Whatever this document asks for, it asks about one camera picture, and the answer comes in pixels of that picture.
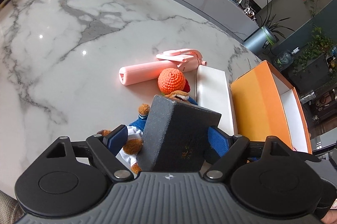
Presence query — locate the pink selfie stick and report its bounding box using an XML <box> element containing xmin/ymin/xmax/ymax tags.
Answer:
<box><xmin>118</xmin><ymin>48</ymin><xmax>207</xmax><ymax>86</ymax></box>

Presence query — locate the orange crochet ball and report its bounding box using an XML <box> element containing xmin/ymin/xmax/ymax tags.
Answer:
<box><xmin>158</xmin><ymin>68</ymin><xmax>190</xmax><ymax>95</ymax></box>

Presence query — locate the teddy bear blue outfit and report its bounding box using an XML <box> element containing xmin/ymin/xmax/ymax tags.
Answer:
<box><xmin>97</xmin><ymin>90</ymin><xmax>198</xmax><ymax>174</ymax></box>

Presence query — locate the long white box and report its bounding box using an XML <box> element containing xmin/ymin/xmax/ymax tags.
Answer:
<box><xmin>196</xmin><ymin>65</ymin><xmax>238</xmax><ymax>135</ymax></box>

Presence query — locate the person hand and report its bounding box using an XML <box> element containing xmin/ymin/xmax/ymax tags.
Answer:
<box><xmin>321</xmin><ymin>210</ymin><xmax>337</xmax><ymax>224</ymax></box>

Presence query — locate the grey trash bin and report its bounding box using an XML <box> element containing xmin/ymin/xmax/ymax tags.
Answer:
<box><xmin>243</xmin><ymin>26</ymin><xmax>277</xmax><ymax>55</ymax></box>

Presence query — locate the orange cardboard box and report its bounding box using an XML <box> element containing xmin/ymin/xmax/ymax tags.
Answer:
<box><xmin>231</xmin><ymin>61</ymin><xmax>312</xmax><ymax>154</ymax></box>

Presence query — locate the dark grey gift box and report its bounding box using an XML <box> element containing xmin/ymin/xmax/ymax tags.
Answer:
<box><xmin>136</xmin><ymin>95</ymin><xmax>221</xmax><ymax>172</ymax></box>

